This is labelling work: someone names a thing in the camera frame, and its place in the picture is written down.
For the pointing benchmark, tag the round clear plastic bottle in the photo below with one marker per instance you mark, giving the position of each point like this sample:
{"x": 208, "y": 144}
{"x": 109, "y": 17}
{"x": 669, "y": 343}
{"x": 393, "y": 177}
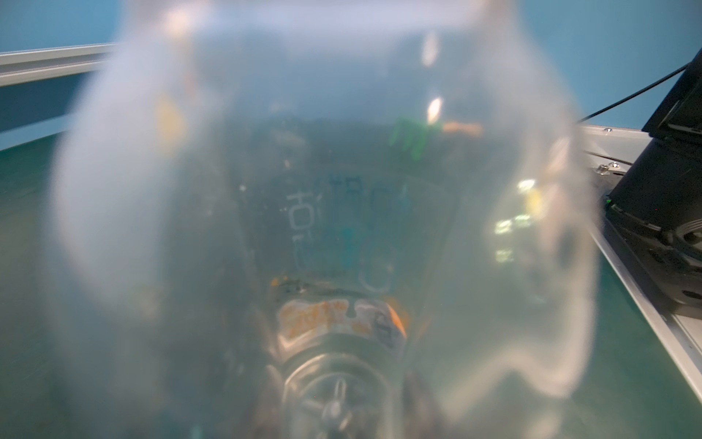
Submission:
{"x": 234, "y": 251}

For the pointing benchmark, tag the aluminium back frame bar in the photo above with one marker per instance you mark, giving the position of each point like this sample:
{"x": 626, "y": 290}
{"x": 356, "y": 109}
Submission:
{"x": 43, "y": 64}

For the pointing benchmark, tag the green toy rake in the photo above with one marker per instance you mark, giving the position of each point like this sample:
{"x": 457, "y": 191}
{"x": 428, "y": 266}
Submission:
{"x": 413, "y": 136}

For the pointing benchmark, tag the aluminium front rail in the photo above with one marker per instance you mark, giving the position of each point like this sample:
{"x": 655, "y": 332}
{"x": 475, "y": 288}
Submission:
{"x": 613, "y": 151}

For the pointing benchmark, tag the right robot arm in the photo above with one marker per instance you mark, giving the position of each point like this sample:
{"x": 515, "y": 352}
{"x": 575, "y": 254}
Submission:
{"x": 653, "y": 214}

